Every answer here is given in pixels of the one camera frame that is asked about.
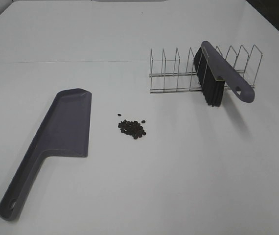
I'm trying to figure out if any pile of coffee beans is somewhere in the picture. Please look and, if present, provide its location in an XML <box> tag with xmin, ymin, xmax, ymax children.
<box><xmin>117</xmin><ymin>119</ymin><xmax>146</xmax><ymax>140</ymax></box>

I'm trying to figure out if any purple plastic dustpan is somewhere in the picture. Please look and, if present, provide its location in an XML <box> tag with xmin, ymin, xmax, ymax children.
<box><xmin>0</xmin><ymin>88</ymin><xmax>92</xmax><ymax>221</ymax></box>

